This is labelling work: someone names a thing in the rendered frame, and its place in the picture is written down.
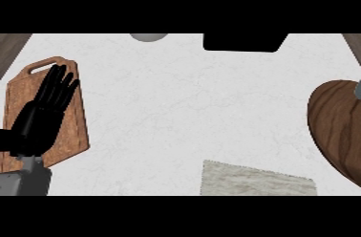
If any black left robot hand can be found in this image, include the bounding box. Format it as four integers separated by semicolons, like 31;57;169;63
0;64;82;158

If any beige woven placemat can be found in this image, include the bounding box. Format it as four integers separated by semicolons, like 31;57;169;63
199;159;318;197

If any dark brown wooden bowl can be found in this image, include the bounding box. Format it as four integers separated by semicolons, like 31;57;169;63
306;79;361;187

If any brown wooden cutting board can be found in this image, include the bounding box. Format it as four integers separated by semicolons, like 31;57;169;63
0;55;91;174

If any grey round object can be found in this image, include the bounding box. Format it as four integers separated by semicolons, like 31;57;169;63
128;32;169;43

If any black appliance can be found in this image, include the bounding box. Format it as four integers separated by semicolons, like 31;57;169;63
202;32;289;54

